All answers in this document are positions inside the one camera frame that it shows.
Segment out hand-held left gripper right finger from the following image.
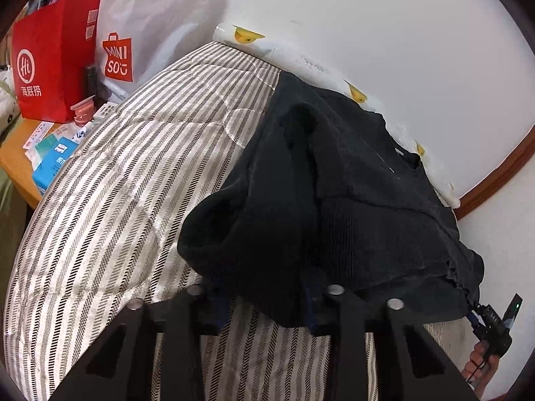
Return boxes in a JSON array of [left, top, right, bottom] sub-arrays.
[[301, 276, 481, 401]]

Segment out white plastic tray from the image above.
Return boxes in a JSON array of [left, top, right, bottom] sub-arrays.
[[93, 102, 120, 125]]

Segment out white paper leaflets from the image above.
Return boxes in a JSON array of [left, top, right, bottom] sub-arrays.
[[23, 120, 57, 153]]

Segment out wooden desk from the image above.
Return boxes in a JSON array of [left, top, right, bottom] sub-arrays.
[[0, 115, 51, 210]]

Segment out red paper bag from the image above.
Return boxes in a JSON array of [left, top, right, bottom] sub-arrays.
[[12, 0, 103, 123]]

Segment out white plastic shopping bag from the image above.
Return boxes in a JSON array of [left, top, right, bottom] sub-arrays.
[[94, 0, 228, 105]]

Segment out white patterned cloth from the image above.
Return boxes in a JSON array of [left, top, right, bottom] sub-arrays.
[[0, 67, 22, 134]]

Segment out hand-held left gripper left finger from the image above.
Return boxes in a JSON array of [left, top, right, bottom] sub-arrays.
[[50, 284, 228, 401]]

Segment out black sweatshirt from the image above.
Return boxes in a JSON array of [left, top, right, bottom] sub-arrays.
[[178, 70, 486, 328]]

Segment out person's right hand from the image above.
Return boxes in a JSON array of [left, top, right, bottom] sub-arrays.
[[462, 340, 500, 389]]

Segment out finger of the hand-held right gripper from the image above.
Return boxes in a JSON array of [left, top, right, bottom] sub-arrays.
[[468, 303, 488, 331]]

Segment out striped quilted blanket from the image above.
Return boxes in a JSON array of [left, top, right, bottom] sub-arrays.
[[2, 41, 475, 401]]

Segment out black bottle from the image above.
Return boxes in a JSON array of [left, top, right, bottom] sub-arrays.
[[84, 64, 99, 107]]

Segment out blue and white medicine box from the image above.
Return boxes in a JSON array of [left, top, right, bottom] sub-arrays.
[[32, 140, 80, 195]]

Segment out wooden door frame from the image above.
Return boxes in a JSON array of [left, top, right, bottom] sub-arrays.
[[455, 123, 535, 221]]

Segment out pink capped bottle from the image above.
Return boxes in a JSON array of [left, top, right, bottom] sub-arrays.
[[70, 96, 96, 125]]

